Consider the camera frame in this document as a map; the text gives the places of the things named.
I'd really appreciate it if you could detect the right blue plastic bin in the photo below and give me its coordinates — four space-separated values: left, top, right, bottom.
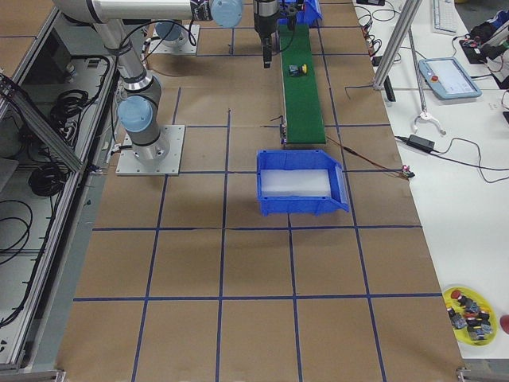
257 150 350 216

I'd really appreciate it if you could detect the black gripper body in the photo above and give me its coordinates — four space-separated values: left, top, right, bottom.
253 0 278 40

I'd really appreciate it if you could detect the green conveyor belt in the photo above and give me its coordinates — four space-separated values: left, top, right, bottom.
278 24 326 145

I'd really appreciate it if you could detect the yellow push button switch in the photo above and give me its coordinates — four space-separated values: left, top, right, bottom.
288 64 308 76

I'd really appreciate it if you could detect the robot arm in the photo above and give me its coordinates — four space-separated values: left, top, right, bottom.
280 1 304 31
54 1 243 161

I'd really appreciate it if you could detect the left blue plastic bin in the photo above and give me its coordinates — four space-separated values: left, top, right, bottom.
279 0 323 25

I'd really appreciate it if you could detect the aluminium frame post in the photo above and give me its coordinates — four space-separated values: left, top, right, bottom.
373 0 422 90

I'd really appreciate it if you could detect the black flat bar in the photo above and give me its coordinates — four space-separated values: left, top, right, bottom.
383 76 396 103

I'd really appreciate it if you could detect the white keyboard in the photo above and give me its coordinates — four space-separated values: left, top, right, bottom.
431 0 458 34

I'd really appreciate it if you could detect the yellow plate of buttons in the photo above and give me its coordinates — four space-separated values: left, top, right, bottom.
442 286 498 346

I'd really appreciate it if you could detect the white foam pad right bin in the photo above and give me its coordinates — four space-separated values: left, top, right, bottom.
260 170 331 197

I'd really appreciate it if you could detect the blue plastic bin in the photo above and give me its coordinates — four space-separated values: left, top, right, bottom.
257 150 350 216
279 0 323 25

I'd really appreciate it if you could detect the teach pendant tablet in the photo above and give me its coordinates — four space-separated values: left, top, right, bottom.
418 57 482 100

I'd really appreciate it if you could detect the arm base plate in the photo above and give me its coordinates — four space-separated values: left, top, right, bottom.
115 125 185 176

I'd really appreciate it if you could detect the black power adapter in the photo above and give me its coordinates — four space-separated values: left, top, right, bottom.
406 134 435 153

